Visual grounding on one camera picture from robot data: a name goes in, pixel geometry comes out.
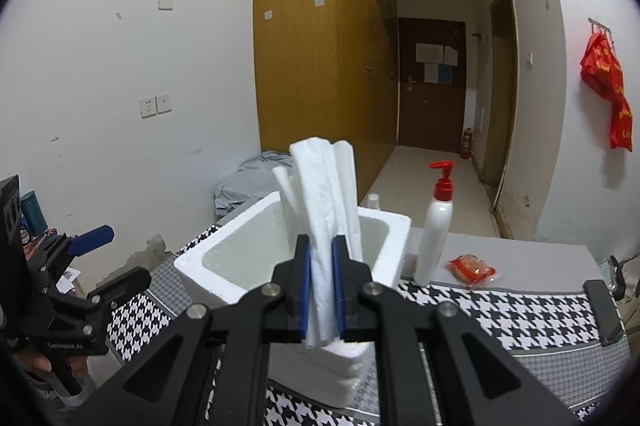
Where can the white foam box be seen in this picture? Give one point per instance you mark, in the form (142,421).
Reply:
(210,281)

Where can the wooden side door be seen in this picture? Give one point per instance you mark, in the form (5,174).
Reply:
(502,106)

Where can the white pump lotion bottle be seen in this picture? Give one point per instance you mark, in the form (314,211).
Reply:
(432,241)

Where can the white wall socket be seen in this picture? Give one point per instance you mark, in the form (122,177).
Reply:
(148,107)
(163,104)

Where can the dark brown entrance door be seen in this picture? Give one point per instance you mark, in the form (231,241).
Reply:
(430,116)

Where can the black plastic device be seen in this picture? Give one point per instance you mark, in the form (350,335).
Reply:
(617,278)

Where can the wooden wardrobe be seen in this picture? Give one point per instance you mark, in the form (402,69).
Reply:
(310,81)

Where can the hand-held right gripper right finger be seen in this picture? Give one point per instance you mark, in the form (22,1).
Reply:
(339,286)

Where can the white wall switch plate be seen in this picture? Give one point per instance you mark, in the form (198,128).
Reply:
(166,2)

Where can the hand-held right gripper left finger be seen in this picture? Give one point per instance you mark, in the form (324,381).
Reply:
(304,286)

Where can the metal wall hook rack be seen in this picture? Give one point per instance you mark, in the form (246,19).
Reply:
(600,24)

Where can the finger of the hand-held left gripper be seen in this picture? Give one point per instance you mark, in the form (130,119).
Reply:
(125,286)
(92,238)

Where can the person's left hand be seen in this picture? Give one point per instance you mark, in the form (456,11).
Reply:
(32,363)

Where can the white paper towel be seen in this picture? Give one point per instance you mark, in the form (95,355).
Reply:
(320,216)

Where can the black smartphone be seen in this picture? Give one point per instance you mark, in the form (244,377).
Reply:
(605,311)

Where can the white paper notice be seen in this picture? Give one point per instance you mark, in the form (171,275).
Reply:
(451,56)
(423,52)
(432,73)
(438,53)

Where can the teal bottle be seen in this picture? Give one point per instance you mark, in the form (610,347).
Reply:
(32,213)

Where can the red snack packet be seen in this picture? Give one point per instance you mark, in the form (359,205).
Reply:
(472,270)

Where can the red plastic bag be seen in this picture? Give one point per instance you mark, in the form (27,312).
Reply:
(602,71)

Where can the houndstooth tablecloth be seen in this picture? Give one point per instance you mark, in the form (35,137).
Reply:
(500,316)

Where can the blue paper notice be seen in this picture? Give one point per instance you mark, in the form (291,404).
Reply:
(446,74)

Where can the grey-blue cloth heap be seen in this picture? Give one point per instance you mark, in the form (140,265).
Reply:
(245,186)

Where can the red fire extinguisher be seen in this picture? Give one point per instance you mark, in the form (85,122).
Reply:
(466,144)

